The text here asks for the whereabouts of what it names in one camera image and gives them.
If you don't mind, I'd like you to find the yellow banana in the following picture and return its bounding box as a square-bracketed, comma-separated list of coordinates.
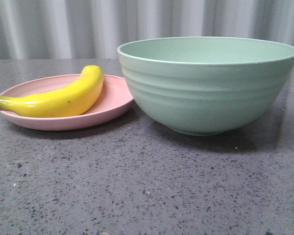
[0, 65, 104, 118]

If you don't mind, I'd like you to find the green bowl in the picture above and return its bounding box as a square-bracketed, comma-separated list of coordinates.
[117, 37, 294, 136]

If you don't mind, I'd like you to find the pink plate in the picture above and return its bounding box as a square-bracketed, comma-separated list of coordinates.
[1, 74, 134, 131]

